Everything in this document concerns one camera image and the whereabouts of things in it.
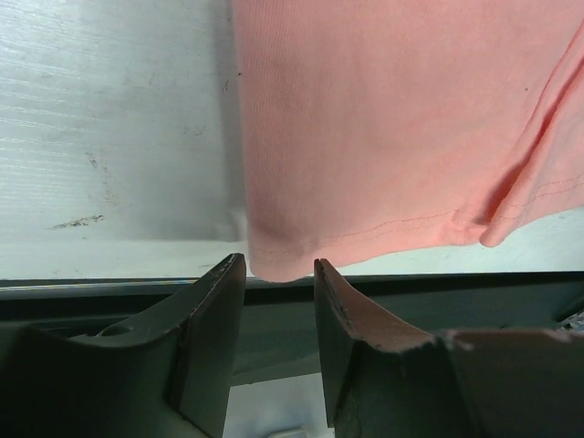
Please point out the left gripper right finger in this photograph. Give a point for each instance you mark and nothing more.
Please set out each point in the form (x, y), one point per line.
(383, 377)

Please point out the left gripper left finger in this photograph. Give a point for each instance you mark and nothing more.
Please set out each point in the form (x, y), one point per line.
(164, 372)

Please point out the pink t shirt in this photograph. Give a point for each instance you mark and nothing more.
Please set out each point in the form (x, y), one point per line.
(374, 127)

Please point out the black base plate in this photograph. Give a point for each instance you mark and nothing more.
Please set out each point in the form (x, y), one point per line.
(277, 336)

